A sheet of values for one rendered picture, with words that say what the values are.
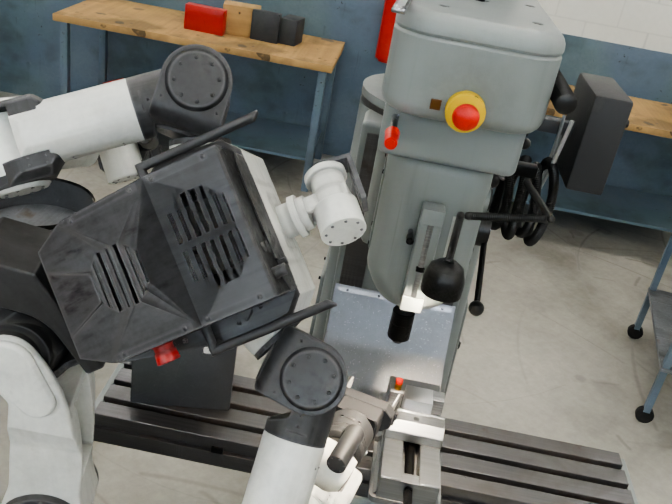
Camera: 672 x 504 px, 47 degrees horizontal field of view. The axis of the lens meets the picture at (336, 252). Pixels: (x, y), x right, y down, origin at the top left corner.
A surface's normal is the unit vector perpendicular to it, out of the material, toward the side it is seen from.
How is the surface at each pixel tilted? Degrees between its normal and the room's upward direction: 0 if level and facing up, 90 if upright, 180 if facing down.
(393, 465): 0
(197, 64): 61
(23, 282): 90
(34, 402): 90
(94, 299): 74
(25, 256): 12
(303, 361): 56
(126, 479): 0
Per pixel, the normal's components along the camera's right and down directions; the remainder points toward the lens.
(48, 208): 0.16, -0.87
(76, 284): -0.37, 0.11
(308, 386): 0.00, -0.11
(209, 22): -0.16, 0.44
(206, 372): 0.07, 0.48
